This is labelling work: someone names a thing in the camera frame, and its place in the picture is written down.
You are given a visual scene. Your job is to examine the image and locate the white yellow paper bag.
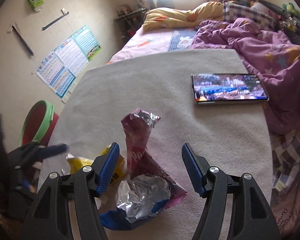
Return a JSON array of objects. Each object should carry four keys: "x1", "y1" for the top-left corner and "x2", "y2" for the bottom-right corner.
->
[{"x1": 65, "y1": 144, "x2": 129, "y2": 188}]

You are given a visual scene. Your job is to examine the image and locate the pink foil bag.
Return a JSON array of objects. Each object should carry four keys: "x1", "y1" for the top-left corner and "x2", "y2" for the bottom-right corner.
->
[{"x1": 116, "y1": 108, "x2": 187, "y2": 223}]

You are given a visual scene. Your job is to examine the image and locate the blue foil bag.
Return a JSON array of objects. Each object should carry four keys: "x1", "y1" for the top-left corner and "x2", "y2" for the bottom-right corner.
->
[{"x1": 99, "y1": 200, "x2": 168, "y2": 231}]

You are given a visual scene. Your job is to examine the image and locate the red bin with green rim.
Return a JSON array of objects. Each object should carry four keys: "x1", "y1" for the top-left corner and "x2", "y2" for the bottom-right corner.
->
[{"x1": 19, "y1": 100, "x2": 59, "y2": 146}]

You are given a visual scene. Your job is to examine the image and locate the smartphone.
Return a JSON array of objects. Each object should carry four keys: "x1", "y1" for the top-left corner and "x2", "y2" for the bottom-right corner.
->
[{"x1": 191, "y1": 73, "x2": 269, "y2": 105}]

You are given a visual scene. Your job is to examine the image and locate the pink patterned bed sheet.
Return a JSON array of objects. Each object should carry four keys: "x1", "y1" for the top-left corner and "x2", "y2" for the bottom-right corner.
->
[{"x1": 108, "y1": 28, "x2": 196, "y2": 64}]

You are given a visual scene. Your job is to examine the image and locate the purple quilt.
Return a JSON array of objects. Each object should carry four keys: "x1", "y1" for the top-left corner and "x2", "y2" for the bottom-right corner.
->
[{"x1": 190, "y1": 18, "x2": 300, "y2": 134}]

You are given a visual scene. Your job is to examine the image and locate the dark side table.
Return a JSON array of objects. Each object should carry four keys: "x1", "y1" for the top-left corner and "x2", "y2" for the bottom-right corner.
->
[{"x1": 113, "y1": 5, "x2": 147, "y2": 42}]

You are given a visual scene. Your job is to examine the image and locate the yellow quilt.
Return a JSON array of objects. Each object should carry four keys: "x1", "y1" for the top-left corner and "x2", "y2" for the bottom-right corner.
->
[{"x1": 142, "y1": 2, "x2": 224, "y2": 32}]

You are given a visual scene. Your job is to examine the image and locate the plaid pillow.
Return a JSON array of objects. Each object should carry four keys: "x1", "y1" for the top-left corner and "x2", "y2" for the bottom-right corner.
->
[{"x1": 223, "y1": 2, "x2": 276, "y2": 31}]

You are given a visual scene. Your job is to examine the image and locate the dark headboard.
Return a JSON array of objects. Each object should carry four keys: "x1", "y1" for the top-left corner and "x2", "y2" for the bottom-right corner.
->
[{"x1": 258, "y1": 0, "x2": 300, "y2": 45}]

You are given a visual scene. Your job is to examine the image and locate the green plush toy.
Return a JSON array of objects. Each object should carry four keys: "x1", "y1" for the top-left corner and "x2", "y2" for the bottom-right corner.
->
[{"x1": 282, "y1": 2, "x2": 299, "y2": 17}]

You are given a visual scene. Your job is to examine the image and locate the left wall chart poster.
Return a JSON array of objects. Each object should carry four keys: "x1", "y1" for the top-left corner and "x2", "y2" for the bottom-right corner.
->
[{"x1": 34, "y1": 51, "x2": 76, "y2": 98}]

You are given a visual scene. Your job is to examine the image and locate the wall chart poster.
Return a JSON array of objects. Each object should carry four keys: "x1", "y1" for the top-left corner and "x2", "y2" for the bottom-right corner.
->
[
  {"x1": 34, "y1": 51, "x2": 76, "y2": 98},
  {"x1": 54, "y1": 36, "x2": 89, "y2": 77}
]

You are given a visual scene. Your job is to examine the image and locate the middle wall chart poster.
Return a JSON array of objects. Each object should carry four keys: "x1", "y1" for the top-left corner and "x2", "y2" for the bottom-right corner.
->
[{"x1": 54, "y1": 36, "x2": 89, "y2": 77}]

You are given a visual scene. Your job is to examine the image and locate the right green wall poster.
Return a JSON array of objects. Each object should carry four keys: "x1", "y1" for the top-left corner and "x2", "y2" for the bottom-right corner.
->
[{"x1": 71, "y1": 25, "x2": 101, "y2": 61}]

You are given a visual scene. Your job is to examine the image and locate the black hanging wall strip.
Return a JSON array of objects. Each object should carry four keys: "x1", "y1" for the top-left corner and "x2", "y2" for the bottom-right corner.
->
[{"x1": 7, "y1": 21, "x2": 34, "y2": 57}]

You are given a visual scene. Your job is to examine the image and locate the horizontal wall rail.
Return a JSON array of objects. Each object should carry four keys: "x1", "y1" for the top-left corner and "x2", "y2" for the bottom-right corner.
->
[{"x1": 42, "y1": 8, "x2": 70, "y2": 31}]

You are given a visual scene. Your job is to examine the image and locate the green wall box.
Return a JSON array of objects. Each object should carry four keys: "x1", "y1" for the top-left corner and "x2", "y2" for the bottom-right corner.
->
[{"x1": 26, "y1": 0, "x2": 44, "y2": 12}]

